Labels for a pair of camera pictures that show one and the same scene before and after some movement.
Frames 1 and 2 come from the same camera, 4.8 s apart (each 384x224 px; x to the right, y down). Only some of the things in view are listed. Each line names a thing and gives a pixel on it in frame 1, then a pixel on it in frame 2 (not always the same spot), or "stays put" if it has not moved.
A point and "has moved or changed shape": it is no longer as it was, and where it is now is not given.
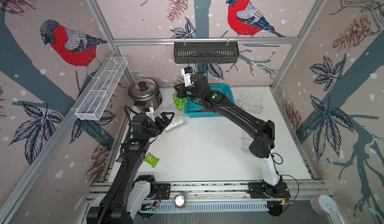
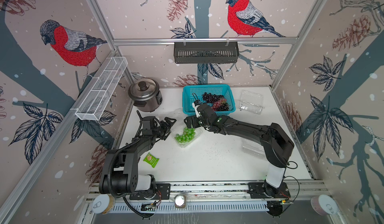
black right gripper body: x=191 y=92 to x=205 y=123
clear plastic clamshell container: x=178 y=120 has moved or changed shape
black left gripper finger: x=163 y=123 to x=166 y=134
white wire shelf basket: x=101 y=88 stays put
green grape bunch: x=179 y=102 to x=188 y=135
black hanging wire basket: x=206 y=52 stays put
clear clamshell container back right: x=251 y=101 stays put
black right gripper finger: x=181 y=90 to x=188 y=122
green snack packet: x=151 y=160 stays put
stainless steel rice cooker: x=145 y=93 stays put
